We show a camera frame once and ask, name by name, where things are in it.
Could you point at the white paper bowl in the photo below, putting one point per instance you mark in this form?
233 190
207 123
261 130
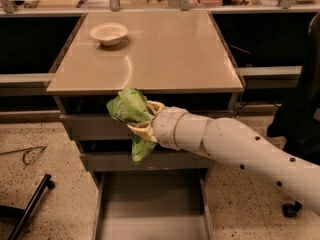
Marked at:
109 34

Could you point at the black chair leg left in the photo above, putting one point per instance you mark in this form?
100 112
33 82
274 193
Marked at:
20 216

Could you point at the green rice chip bag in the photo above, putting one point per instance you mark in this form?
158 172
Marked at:
130 106

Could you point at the black office chair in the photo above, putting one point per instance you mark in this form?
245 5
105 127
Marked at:
297 120

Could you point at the grey open bottom drawer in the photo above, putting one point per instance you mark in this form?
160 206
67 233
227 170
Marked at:
153 205

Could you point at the beige counter top cabinet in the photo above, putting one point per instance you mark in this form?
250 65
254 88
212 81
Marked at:
168 51

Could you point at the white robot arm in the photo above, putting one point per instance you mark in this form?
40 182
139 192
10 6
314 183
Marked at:
229 142

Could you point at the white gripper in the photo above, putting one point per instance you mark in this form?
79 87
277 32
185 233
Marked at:
165 127

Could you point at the metal wire hook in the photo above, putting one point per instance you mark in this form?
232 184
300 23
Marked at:
25 152

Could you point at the grey middle drawer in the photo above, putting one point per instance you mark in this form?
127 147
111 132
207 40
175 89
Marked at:
158 160

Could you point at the grey top drawer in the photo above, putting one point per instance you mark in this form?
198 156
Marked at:
85 127

